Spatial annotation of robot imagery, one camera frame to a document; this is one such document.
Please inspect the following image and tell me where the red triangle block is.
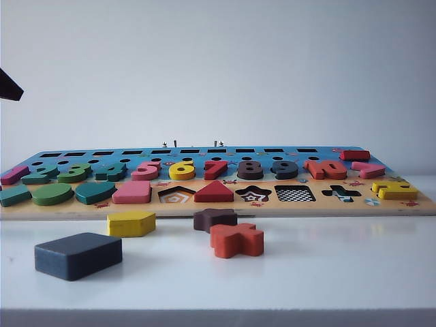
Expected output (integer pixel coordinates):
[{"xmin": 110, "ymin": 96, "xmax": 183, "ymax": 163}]
[{"xmin": 193, "ymin": 180, "xmax": 235, "ymax": 203}]

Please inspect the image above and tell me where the teal parallelogram block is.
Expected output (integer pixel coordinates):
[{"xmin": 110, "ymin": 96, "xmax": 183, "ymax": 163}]
[{"xmin": 0, "ymin": 185, "xmax": 33, "ymax": 208}]

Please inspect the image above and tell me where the yellow pentagon block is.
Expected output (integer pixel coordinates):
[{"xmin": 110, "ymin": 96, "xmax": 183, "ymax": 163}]
[{"xmin": 106, "ymin": 211, "xmax": 157, "ymax": 238}]

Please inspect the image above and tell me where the colourful wooden puzzle board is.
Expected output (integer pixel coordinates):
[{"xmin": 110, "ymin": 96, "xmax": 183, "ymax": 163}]
[{"xmin": 0, "ymin": 146, "xmax": 436, "ymax": 221}]

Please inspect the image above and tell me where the pink trapezoid block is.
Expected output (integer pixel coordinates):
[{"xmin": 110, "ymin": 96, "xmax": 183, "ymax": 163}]
[{"xmin": 112, "ymin": 180, "xmax": 153, "ymax": 205}]

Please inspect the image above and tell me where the yellow sign piece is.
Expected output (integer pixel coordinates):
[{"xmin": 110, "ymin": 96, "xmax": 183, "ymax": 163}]
[{"xmin": 371, "ymin": 181, "xmax": 419, "ymax": 201}]

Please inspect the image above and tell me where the red minus sign piece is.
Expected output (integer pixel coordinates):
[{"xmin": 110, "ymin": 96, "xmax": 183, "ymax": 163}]
[{"xmin": 339, "ymin": 149, "xmax": 371, "ymax": 161}]

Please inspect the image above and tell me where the orange cross block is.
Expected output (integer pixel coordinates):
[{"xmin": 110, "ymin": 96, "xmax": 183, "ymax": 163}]
[{"xmin": 210, "ymin": 223, "xmax": 265, "ymax": 259}]

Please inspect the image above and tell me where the dark blue number nine piece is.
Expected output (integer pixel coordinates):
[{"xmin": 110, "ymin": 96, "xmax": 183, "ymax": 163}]
[{"xmin": 271, "ymin": 160, "xmax": 299, "ymax": 181}]

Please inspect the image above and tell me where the green oval block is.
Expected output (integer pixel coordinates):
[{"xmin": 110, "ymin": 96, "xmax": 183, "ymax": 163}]
[{"xmin": 32, "ymin": 183, "xmax": 75, "ymax": 206}]

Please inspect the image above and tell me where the orange number ten piece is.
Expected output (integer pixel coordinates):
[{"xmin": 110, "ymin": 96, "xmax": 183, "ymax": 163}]
[{"xmin": 304, "ymin": 159, "xmax": 347, "ymax": 181}]

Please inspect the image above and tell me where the brown number eight piece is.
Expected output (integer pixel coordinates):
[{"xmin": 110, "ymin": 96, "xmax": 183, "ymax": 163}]
[{"xmin": 237, "ymin": 160, "xmax": 264, "ymax": 181}]

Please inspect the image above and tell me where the pink angled sign piece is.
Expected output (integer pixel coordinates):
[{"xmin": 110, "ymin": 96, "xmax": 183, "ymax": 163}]
[{"xmin": 351, "ymin": 161, "xmax": 383, "ymax": 179}]

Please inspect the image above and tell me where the magenta number one piece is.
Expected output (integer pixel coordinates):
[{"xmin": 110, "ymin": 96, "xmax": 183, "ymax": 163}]
[{"xmin": 0, "ymin": 166, "xmax": 31, "ymax": 186}]

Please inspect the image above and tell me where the teal number four piece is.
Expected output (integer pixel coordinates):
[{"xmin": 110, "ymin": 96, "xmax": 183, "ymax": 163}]
[{"xmin": 95, "ymin": 162, "xmax": 129, "ymax": 182}]

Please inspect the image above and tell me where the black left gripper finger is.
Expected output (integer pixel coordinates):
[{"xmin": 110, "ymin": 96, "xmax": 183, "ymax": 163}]
[{"xmin": 0, "ymin": 67, "xmax": 25, "ymax": 102}]

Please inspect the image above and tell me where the pink number five piece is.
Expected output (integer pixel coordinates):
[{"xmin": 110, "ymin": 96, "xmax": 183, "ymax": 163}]
[{"xmin": 131, "ymin": 160, "xmax": 163, "ymax": 181}]

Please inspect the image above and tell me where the teal shield block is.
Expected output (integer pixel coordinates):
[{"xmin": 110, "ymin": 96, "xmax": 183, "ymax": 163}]
[{"xmin": 75, "ymin": 181, "xmax": 117, "ymax": 206}]

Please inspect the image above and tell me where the green number three piece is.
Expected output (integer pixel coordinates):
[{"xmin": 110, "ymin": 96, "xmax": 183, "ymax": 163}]
[{"xmin": 57, "ymin": 163, "xmax": 92, "ymax": 184}]

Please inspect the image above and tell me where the brown star block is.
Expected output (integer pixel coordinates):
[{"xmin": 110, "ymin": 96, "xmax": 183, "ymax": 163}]
[{"xmin": 193, "ymin": 208, "xmax": 238, "ymax": 234}]

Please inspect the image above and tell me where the green number two piece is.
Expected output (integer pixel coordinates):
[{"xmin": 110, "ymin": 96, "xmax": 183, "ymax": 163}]
[{"xmin": 20, "ymin": 164, "xmax": 59, "ymax": 185}]

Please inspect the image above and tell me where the yellow number six piece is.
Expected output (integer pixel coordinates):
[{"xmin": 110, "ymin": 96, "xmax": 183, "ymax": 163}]
[{"xmin": 169, "ymin": 160, "xmax": 197, "ymax": 181}]

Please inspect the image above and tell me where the red number seven piece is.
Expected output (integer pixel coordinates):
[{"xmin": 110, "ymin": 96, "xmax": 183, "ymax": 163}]
[{"xmin": 203, "ymin": 159, "xmax": 230, "ymax": 181}]

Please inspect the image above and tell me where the dark blue square block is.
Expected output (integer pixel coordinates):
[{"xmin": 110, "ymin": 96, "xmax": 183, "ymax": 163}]
[{"xmin": 34, "ymin": 232, "xmax": 123, "ymax": 282}]

